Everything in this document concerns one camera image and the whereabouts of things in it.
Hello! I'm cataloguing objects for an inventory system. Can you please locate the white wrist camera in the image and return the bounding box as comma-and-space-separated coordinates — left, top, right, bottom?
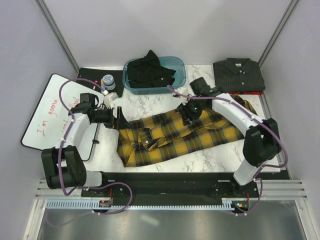
103, 92, 119, 108
176, 87, 189, 96

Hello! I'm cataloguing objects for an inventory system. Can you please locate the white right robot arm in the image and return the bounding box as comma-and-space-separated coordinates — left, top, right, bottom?
172, 77, 282, 197

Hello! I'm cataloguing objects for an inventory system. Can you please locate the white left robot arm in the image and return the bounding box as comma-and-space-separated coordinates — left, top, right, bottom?
41, 93, 130, 197

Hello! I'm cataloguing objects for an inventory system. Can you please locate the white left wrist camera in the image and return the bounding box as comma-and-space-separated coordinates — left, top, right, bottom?
103, 92, 119, 108

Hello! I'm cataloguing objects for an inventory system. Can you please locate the light blue cable duct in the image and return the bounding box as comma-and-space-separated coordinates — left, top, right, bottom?
46, 199, 240, 211

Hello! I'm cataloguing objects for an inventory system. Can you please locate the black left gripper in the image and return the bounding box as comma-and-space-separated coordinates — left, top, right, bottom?
92, 105, 132, 131

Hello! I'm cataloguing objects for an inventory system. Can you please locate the black mat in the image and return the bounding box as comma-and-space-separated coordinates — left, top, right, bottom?
77, 67, 124, 98

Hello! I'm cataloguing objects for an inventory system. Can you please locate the yellow plaid long sleeve shirt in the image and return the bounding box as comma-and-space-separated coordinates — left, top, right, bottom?
116, 109, 244, 167

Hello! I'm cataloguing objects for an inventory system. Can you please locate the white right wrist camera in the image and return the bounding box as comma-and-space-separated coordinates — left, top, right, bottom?
176, 87, 189, 96

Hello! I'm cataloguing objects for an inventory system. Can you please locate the white dry-erase board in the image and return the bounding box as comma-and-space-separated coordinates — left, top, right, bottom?
20, 74, 104, 151

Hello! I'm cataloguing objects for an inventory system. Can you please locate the aluminium frame rail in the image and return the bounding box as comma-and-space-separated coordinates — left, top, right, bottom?
34, 179, 308, 201

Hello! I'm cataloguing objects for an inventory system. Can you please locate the folded dark striped shirt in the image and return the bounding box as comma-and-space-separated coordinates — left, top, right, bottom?
212, 58, 266, 92

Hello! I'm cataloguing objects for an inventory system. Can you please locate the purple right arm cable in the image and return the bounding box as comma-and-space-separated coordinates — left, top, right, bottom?
166, 84, 290, 217

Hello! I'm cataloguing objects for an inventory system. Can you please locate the teal plastic bin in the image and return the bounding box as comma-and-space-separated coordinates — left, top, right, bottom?
122, 56, 186, 95

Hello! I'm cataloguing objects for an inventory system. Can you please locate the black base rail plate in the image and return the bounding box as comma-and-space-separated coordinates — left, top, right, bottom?
81, 172, 259, 206

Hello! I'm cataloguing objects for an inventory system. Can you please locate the black shirt in bin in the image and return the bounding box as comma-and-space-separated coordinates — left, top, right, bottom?
127, 50, 176, 89

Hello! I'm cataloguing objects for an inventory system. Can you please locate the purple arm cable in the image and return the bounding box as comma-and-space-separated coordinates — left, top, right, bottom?
166, 84, 290, 217
57, 78, 133, 216

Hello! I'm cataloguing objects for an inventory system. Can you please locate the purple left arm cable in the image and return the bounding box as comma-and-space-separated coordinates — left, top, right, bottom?
57, 78, 133, 216

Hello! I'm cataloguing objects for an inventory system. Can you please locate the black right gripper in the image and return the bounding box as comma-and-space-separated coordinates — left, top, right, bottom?
177, 96, 208, 126

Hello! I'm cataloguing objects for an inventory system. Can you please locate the blue orange eraser stick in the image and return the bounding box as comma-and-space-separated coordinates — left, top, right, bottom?
100, 79, 106, 92

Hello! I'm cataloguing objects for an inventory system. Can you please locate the small blue white jar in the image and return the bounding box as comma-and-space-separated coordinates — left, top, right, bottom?
102, 74, 116, 91

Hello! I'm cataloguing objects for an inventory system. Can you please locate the red whiteboard marker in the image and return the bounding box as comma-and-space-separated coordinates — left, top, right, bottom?
93, 81, 98, 90

